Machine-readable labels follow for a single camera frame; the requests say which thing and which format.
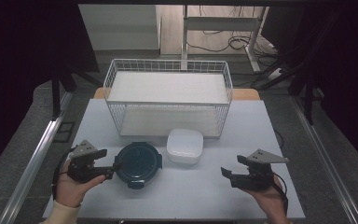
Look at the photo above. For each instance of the white square bowl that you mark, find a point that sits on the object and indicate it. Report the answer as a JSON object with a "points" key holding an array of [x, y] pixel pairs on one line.
{"points": [[185, 146]]}

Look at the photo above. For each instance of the black tripod stand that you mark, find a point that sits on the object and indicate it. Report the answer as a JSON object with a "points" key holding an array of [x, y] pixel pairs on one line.
{"points": [[307, 93], [56, 93]]}

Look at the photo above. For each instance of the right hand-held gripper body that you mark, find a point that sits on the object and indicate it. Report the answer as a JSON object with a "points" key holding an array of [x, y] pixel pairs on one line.
{"points": [[256, 177]]}

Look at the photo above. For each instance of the black square bracket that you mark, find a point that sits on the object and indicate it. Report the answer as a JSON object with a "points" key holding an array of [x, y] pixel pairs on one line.
{"points": [[64, 132]]}

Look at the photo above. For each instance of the dark round lidded container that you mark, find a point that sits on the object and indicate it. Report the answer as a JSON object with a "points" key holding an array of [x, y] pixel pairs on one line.
{"points": [[138, 163]]}

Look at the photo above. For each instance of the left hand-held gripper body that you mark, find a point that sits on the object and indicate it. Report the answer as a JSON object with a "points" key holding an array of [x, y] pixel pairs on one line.
{"points": [[80, 166]]}

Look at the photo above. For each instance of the white cabinet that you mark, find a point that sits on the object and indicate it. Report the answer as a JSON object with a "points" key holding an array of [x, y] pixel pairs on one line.
{"points": [[119, 26]]}

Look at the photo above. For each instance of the aluminium rail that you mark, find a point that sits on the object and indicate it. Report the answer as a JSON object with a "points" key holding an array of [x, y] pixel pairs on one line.
{"points": [[32, 161], [326, 155]]}

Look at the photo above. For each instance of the white metal desk frame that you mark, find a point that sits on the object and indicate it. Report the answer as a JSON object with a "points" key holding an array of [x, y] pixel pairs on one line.
{"points": [[220, 23]]}

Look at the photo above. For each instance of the person's right hand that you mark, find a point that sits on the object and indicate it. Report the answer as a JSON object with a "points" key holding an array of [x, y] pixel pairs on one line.
{"points": [[268, 202]]}

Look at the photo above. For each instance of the dark curtain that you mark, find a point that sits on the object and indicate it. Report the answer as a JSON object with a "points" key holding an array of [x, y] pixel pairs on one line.
{"points": [[348, 62], [18, 62]]}

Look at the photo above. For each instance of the wooden board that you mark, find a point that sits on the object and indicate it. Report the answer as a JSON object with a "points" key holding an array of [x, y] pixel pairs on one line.
{"points": [[245, 94]]}

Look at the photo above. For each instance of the white power strip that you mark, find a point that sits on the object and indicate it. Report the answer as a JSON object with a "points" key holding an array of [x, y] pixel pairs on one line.
{"points": [[275, 73]]}

